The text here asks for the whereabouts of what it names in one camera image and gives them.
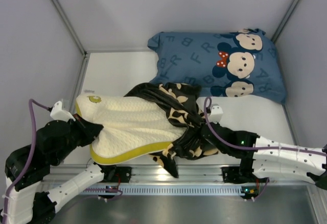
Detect white pillow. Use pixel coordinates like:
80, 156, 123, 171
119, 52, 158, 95
76, 94, 185, 165

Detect black floral plush pillowcase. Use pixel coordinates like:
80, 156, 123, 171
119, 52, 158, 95
125, 83, 219, 178

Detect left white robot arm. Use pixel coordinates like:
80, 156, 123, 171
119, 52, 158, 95
1, 114, 115, 223

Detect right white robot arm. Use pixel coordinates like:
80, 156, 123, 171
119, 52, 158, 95
201, 122, 326, 190

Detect blue cartoon print pillow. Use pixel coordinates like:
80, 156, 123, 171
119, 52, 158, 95
147, 29, 287, 104

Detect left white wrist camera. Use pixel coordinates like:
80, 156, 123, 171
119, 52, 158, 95
50, 101, 75, 122

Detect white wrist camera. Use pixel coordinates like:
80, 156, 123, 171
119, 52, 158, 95
50, 101, 75, 122
208, 104, 223, 123

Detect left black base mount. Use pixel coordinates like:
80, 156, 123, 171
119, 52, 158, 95
112, 166, 132, 183

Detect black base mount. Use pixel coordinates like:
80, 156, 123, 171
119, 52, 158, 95
112, 166, 132, 183
221, 166, 247, 184

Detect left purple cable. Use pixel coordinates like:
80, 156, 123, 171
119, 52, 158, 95
1, 98, 125, 218

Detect aluminium mounting rail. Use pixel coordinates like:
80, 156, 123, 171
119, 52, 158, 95
40, 163, 319, 186

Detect perforated cable duct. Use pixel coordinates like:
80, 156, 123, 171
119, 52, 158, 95
84, 184, 259, 196

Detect left aluminium frame post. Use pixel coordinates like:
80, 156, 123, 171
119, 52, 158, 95
50, 0, 87, 57

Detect aluminium frame post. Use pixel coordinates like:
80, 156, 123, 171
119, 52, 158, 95
271, 0, 302, 43
50, 0, 87, 57

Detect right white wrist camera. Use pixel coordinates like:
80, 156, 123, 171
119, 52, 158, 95
208, 104, 223, 123

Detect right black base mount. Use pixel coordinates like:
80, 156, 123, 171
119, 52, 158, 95
221, 166, 247, 184

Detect right aluminium frame post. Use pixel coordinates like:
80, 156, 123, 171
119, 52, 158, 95
271, 0, 302, 43

